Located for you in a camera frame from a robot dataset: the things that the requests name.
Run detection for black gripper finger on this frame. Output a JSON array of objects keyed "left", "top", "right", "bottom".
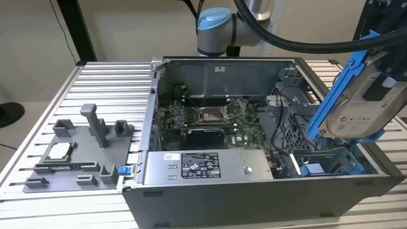
[{"left": 362, "top": 45, "right": 407, "bottom": 101}]

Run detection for hard disk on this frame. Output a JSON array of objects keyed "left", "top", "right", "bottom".
[{"left": 307, "top": 30, "right": 407, "bottom": 144}]

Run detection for grey metal disk bay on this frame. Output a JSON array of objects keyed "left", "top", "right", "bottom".
[{"left": 258, "top": 81, "right": 322, "bottom": 155}]

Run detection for metal socket cover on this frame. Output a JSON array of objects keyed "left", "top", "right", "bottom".
[{"left": 222, "top": 99, "right": 250, "bottom": 120}]

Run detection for green motherboard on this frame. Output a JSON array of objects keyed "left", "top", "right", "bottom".
[{"left": 158, "top": 95, "right": 278, "bottom": 153}]

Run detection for CPU socket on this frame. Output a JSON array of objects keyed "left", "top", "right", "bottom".
[{"left": 199, "top": 107, "right": 228, "bottom": 122}]

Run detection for black graphics card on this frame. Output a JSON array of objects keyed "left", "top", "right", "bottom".
[{"left": 186, "top": 128, "right": 226, "bottom": 146}]

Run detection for silver power supply unit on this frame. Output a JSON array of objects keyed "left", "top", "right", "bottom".
[{"left": 143, "top": 149, "right": 274, "bottom": 186}]

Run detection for open black PC case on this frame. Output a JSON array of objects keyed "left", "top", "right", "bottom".
[{"left": 120, "top": 56, "right": 407, "bottom": 229}]

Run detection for grey parts rack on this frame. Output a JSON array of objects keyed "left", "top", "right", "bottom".
[{"left": 22, "top": 104, "right": 136, "bottom": 194}]

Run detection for green RAM stick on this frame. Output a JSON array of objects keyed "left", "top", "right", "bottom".
[{"left": 36, "top": 162, "right": 96, "bottom": 169}]

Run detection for silver CPU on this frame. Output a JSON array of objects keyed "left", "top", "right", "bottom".
[{"left": 47, "top": 144, "right": 72, "bottom": 159}]

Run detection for black round stand base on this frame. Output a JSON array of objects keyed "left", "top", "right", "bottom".
[{"left": 0, "top": 102, "right": 26, "bottom": 127}]

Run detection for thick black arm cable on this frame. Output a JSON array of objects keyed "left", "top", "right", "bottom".
[{"left": 234, "top": 0, "right": 407, "bottom": 53}]

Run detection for black case wire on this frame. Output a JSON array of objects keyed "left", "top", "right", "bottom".
[{"left": 271, "top": 87, "right": 308, "bottom": 156}]

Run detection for thin black cables behind arm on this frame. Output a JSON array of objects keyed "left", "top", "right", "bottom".
[{"left": 183, "top": 0, "right": 204, "bottom": 22}]

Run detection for black upright post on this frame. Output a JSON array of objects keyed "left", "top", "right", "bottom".
[{"left": 59, "top": 0, "right": 98, "bottom": 62}]

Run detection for thin black wall cable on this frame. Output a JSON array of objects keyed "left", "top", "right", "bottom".
[{"left": 50, "top": 0, "right": 78, "bottom": 63}]

